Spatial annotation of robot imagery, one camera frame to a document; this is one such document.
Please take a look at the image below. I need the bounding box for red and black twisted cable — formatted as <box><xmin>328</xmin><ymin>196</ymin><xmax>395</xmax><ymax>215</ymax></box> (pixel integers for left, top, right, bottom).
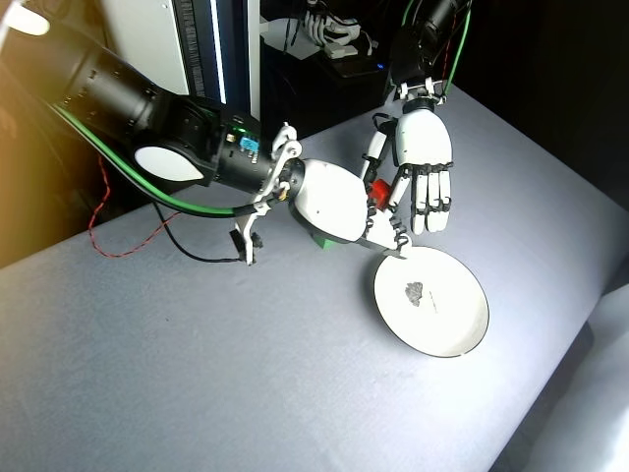
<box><xmin>87</xmin><ymin>155</ymin><xmax>183</xmax><ymax>260</ymax></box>

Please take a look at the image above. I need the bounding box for spare white robot hand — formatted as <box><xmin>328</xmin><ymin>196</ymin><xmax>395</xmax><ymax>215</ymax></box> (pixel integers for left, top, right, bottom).
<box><xmin>302</xmin><ymin>0</ymin><xmax>364</xmax><ymax>46</ymax></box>

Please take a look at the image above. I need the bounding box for red block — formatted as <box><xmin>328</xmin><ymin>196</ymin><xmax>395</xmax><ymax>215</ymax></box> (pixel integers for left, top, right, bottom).
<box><xmin>369</xmin><ymin>179</ymin><xmax>392</xmax><ymax>208</ymax></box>

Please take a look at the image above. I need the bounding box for grey table cloth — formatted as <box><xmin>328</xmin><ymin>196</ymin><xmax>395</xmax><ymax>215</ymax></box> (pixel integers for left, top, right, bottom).
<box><xmin>0</xmin><ymin>83</ymin><xmax>629</xmax><ymax>472</ymax></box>

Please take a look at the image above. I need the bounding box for white plate with dark rim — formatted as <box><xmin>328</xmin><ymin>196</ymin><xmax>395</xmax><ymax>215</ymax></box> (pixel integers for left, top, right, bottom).
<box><xmin>372</xmin><ymin>245</ymin><xmax>491</xmax><ymax>358</ymax></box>

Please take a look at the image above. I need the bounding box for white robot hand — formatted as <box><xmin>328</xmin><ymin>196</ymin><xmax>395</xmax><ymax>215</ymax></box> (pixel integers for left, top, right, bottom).
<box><xmin>288</xmin><ymin>156</ymin><xmax>414</xmax><ymax>261</ymax></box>
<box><xmin>361</xmin><ymin>108</ymin><xmax>454</xmax><ymax>236</ymax></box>

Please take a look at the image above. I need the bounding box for black cabinet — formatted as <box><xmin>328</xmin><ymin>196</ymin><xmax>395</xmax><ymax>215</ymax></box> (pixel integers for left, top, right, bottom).
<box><xmin>258</xmin><ymin>19</ymin><xmax>395</xmax><ymax>140</ymax></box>

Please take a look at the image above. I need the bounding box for thin black cable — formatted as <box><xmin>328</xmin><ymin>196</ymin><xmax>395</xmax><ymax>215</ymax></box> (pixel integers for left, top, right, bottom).
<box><xmin>150</xmin><ymin>200</ymin><xmax>247</xmax><ymax>265</ymax></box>

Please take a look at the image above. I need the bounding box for flat black device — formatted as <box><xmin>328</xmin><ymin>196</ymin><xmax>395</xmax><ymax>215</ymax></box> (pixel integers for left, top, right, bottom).
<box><xmin>332</xmin><ymin>57</ymin><xmax>385</xmax><ymax>80</ymax></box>

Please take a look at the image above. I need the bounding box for white robot body column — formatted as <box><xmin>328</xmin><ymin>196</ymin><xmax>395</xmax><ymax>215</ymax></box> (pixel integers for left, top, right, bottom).
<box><xmin>101</xmin><ymin>0</ymin><xmax>262</xmax><ymax>124</ymax></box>

